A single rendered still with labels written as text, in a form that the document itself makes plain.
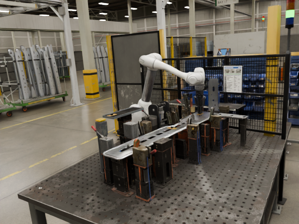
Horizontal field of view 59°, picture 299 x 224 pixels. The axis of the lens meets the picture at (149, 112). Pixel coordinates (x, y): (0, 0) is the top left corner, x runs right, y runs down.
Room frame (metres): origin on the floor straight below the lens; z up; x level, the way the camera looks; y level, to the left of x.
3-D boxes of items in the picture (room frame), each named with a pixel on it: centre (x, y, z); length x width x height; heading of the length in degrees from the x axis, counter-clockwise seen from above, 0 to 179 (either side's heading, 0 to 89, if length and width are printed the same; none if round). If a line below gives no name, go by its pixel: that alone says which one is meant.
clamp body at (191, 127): (2.12, -0.36, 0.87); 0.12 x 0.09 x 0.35; 49
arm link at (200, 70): (2.53, -0.49, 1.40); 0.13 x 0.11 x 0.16; 155
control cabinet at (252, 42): (8.96, -3.11, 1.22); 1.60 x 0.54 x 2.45; 58
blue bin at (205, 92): (2.99, -0.64, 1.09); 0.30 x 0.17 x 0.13; 39
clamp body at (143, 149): (1.62, 0.06, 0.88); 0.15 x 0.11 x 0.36; 49
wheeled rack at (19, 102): (9.28, 3.91, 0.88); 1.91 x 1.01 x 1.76; 150
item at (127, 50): (5.08, 0.18, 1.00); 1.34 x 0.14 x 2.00; 58
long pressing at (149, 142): (2.17, -0.18, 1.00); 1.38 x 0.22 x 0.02; 139
